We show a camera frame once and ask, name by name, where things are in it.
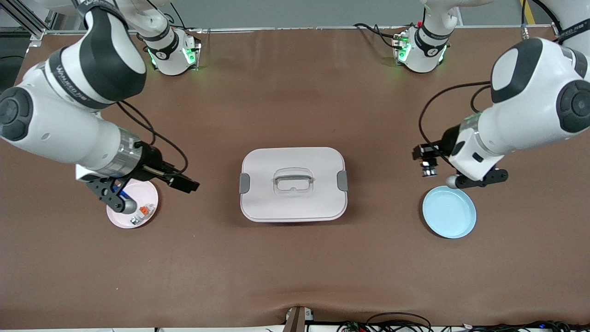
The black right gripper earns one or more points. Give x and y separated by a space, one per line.
151 162

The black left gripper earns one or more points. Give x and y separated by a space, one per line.
448 139

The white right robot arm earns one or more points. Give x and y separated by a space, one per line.
69 92

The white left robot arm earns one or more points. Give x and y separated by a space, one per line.
530 101

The white lidded storage box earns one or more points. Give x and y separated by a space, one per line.
292 203

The pale pink round plate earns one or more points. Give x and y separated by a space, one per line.
148 194

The small orange white item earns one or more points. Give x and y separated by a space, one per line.
144 212

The light blue round plate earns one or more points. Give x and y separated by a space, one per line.
449 212

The brown table mat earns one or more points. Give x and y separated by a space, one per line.
295 267

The aluminium profile frame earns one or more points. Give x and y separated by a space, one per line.
27 20

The brown wedge bracket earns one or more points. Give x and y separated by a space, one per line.
297 320

